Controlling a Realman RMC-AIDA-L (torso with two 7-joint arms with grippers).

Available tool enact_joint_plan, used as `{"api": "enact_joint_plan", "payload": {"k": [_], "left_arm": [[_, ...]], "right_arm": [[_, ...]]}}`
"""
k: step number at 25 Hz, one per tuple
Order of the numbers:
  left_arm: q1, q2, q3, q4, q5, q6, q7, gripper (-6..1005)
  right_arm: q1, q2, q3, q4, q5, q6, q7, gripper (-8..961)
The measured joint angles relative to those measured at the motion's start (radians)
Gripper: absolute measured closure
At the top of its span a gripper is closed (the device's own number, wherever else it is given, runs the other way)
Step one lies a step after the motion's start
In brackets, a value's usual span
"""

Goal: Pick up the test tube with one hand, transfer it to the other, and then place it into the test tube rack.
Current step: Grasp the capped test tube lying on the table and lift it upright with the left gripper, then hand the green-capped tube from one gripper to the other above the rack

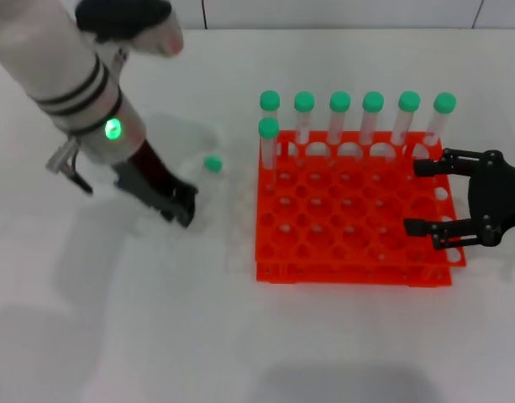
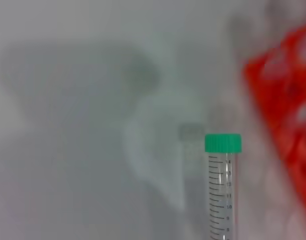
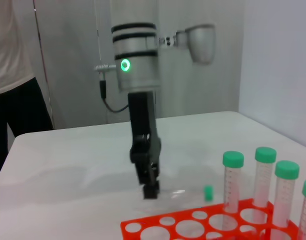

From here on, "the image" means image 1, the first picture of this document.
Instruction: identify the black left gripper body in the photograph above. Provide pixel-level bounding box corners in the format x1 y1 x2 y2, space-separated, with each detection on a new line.
112 139 198 211

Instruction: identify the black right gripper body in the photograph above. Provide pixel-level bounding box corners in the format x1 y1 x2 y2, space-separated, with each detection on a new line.
466 149 515 249

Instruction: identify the clear test tube green cap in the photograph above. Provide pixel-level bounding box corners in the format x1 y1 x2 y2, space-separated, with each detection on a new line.
390 90 422 146
360 91 385 146
328 91 352 146
259 90 281 121
258 117 281 186
423 92 458 148
293 91 316 146
185 154 224 215

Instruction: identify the orange plastic test tube rack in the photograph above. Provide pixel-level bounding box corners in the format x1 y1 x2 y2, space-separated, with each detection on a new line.
255 129 468 289

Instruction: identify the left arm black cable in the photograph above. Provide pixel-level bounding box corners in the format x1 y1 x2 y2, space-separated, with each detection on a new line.
45 140 94 196

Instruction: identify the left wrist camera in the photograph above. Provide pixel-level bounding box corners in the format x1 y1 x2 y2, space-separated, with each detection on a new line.
74 0 186 58

